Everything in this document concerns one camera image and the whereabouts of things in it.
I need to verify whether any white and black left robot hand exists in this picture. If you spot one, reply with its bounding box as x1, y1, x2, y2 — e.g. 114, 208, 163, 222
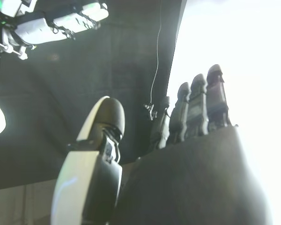
50, 63, 274, 225

